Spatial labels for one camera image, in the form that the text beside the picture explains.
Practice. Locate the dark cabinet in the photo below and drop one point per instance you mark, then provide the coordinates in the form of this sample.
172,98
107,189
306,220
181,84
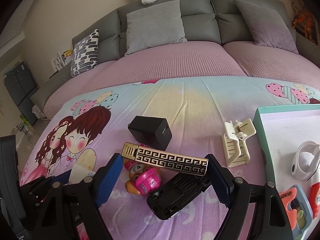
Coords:
21,86

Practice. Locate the orange toy by curtain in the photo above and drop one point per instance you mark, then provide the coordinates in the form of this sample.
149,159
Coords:
305,23

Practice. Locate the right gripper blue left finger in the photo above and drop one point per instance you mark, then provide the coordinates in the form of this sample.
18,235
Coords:
106,177

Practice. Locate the light grey cushion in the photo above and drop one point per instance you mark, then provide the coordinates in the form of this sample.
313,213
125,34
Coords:
154,26

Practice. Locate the grey sofa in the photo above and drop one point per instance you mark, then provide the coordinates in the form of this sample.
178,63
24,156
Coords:
218,21

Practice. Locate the pink puppy toy figure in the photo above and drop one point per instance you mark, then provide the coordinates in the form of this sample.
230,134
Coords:
143,177

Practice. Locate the books beside sofa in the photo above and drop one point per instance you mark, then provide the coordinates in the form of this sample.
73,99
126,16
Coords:
62,60

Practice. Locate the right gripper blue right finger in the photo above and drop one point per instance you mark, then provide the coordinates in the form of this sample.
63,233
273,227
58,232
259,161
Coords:
221,179

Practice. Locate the black white patterned cushion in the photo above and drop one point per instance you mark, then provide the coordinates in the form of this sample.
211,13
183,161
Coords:
85,54

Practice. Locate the black toy car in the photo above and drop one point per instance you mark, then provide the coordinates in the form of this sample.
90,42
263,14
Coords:
176,194

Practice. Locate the gold black patterned lighter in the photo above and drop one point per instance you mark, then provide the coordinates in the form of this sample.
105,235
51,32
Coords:
169,161

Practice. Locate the orange blue carrot knife toy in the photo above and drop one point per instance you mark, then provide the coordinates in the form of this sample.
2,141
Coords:
302,208

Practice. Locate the pink sofa cover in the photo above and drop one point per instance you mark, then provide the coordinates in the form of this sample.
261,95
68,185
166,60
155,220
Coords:
194,58

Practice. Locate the white smartwatch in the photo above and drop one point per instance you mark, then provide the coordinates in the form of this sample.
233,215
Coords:
305,161

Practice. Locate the black power adapter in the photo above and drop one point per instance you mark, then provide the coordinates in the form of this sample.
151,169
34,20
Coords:
151,131

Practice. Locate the grey purple cushion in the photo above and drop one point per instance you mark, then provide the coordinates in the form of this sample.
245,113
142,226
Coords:
266,26

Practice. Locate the white hair claw clip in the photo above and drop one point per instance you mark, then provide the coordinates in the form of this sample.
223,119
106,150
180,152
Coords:
234,142

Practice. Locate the teal white box lid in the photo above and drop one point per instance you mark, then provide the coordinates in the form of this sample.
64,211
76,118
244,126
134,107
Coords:
281,130

